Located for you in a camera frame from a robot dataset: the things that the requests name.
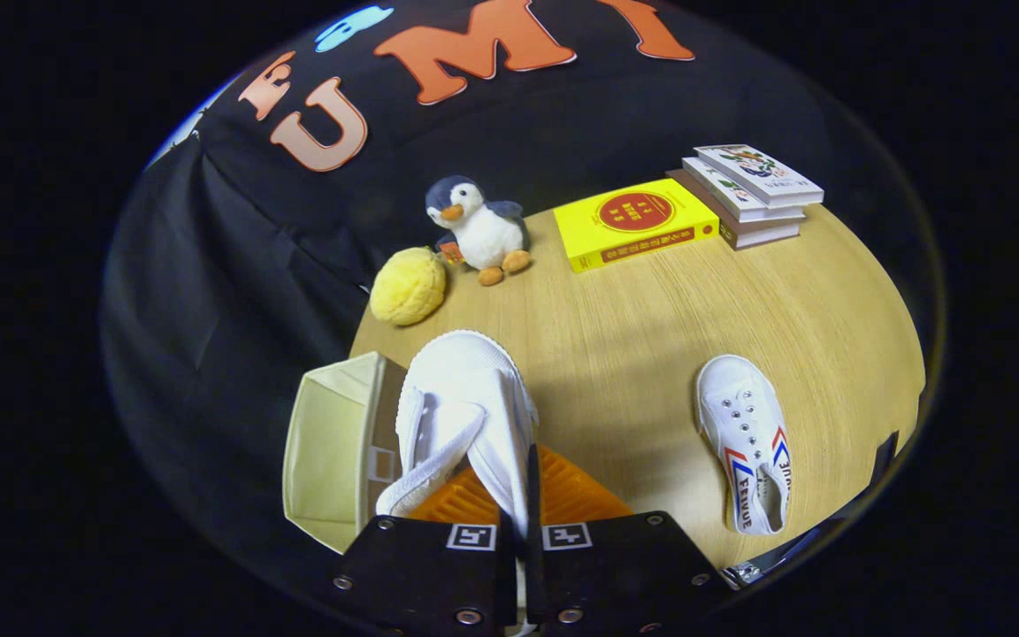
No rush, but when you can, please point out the white canvas shoe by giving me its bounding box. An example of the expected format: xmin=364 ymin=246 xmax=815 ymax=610
xmin=375 ymin=329 xmax=541 ymax=541
xmin=695 ymin=354 xmax=795 ymax=536

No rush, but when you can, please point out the yellow plush ball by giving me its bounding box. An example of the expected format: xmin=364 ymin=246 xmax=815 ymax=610
xmin=370 ymin=247 xmax=448 ymax=327

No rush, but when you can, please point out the penguin plush toy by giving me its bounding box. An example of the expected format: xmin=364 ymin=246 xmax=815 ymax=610
xmin=425 ymin=175 xmax=532 ymax=287

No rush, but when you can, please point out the beige fabric storage box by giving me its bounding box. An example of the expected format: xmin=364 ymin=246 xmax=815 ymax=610
xmin=282 ymin=351 xmax=409 ymax=556

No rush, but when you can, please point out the white floral cover book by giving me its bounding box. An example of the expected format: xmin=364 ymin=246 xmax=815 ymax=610
xmin=693 ymin=143 xmax=825 ymax=210

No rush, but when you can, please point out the yellow book with red circle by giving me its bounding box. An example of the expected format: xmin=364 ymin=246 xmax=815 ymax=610
xmin=553 ymin=178 xmax=721 ymax=274

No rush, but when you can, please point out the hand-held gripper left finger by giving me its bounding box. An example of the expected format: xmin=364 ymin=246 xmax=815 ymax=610
xmin=331 ymin=460 xmax=524 ymax=637

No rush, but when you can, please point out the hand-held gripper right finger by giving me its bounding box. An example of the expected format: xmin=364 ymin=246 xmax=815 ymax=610
xmin=523 ymin=442 xmax=730 ymax=637

